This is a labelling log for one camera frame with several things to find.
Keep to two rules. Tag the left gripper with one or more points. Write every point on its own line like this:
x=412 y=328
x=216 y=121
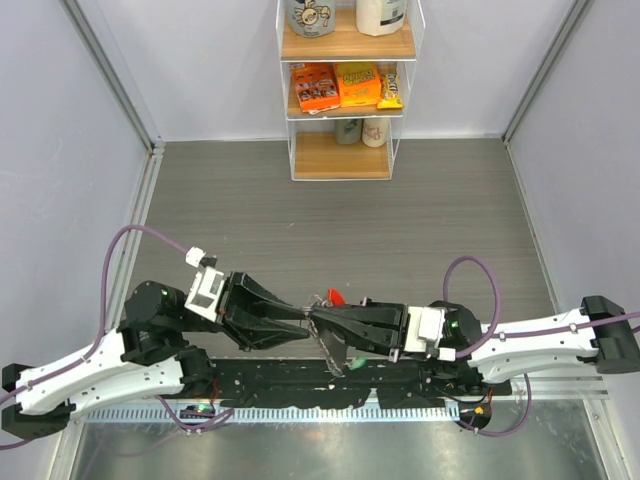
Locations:
x=245 y=301

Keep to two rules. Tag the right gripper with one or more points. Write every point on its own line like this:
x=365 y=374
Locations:
x=375 y=338

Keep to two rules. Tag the red handled keyring with chain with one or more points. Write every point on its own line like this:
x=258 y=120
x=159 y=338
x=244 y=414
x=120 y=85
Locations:
x=331 y=343

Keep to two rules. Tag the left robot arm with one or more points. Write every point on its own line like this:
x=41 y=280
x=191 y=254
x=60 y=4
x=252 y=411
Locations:
x=47 y=398

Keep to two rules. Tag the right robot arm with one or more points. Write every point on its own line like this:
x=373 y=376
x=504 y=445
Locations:
x=451 y=343

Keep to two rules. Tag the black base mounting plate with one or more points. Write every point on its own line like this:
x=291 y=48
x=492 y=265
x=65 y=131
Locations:
x=325 y=382

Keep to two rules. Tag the cream cup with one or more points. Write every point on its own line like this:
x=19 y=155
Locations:
x=375 y=131

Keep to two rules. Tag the dark green cup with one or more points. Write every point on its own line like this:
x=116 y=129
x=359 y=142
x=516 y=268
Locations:
x=348 y=131

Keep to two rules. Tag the yellow candy bag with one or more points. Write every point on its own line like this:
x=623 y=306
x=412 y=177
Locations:
x=390 y=95

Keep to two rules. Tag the orange snack box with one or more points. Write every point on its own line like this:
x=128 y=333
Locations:
x=315 y=87

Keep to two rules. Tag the orange candy box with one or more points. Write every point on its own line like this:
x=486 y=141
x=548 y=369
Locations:
x=358 y=83

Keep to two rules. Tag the white paper bag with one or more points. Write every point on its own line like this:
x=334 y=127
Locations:
x=380 y=17

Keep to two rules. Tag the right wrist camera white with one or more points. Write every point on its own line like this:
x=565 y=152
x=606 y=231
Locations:
x=424 y=333

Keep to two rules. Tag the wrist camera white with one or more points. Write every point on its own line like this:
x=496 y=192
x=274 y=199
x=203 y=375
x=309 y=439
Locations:
x=424 y=333
x=205 y=293

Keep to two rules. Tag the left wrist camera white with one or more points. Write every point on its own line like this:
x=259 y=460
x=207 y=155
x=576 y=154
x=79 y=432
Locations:
x=205 y=293

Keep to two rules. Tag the slotted cable duct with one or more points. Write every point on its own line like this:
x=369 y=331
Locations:
x=370 y=412

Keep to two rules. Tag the white wire shelf rack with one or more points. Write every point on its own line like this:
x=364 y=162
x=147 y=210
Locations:
x=313 y=152

